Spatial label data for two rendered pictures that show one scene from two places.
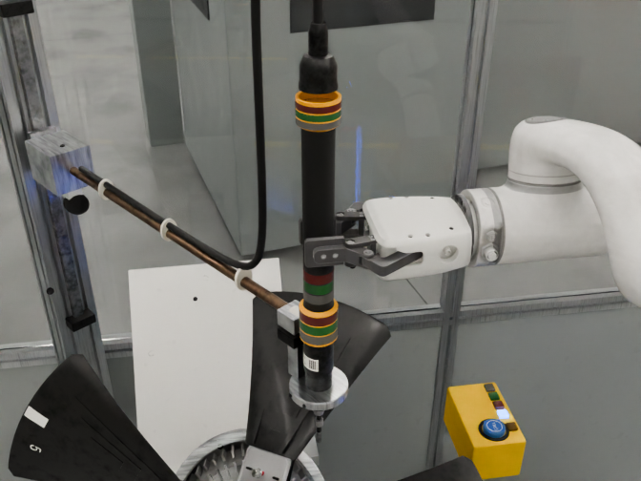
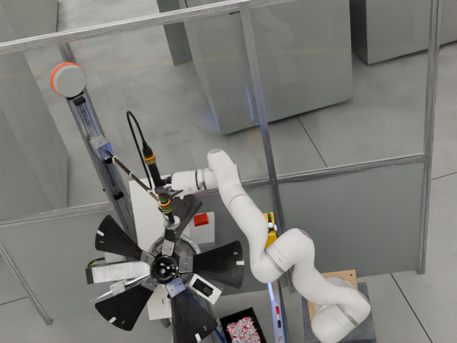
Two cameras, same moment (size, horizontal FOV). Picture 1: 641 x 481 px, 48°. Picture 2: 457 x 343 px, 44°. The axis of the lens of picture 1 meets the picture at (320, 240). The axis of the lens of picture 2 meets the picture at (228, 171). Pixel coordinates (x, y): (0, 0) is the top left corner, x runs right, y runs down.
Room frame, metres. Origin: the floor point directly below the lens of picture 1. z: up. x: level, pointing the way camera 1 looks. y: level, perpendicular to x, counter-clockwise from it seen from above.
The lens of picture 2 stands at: (-0.95, -0.74, 3.04)
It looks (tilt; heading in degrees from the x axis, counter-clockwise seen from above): 39 degrees down; 16
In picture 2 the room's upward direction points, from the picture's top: 13 degrees counter-clockwise
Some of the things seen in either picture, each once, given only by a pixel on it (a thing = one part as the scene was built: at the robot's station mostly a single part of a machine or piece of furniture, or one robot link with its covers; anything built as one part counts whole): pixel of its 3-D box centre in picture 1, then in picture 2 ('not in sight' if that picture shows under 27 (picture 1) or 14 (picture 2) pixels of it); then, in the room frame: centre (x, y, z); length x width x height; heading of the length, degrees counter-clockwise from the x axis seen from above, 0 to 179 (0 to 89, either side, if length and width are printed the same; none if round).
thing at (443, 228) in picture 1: (420, 232); (186, 182); (0.67, -0.11, 1.66); 0.11 x 0.10 x 0.07; 99
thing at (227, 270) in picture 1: (166, 231); (131, 175); (0.87, 0.21, 1.54); 0.54 x 0.01 x 0.01; 44
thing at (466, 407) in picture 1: (482, 431); (265, 231); (0.99, -0.31, 1.02); 0.16 x 0.10 x 0.11; 9
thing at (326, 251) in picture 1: (339, 256); (162, 191); (0.62, -0.02, 1.66); 0.07 x 0.03 x 0.03; 99
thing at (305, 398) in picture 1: (312, 354); (167, 214); (0.65, 0.01, 1.50); 0.09 x 0.07 x 0.10; 44
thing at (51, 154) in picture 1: (58, 160); (100, 146); (1.10, 0.44, 1.54); 0.10 x 0.07 x 0.08; 44
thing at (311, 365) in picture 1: (318, 243); (159, 187); (0.65, 0.00, 1.65); 0.04 x 0.04 x 0.46
